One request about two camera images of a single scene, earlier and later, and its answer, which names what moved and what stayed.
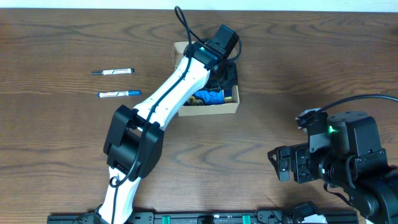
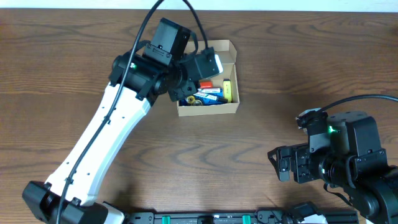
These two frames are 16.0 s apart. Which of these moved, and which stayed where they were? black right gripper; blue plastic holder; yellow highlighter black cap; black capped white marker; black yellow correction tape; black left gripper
Moved: black left gripper; black capped white marker
Stayed: blue plastic holder; yellow highlighter black cap; black yellow correction tape; black right gripper
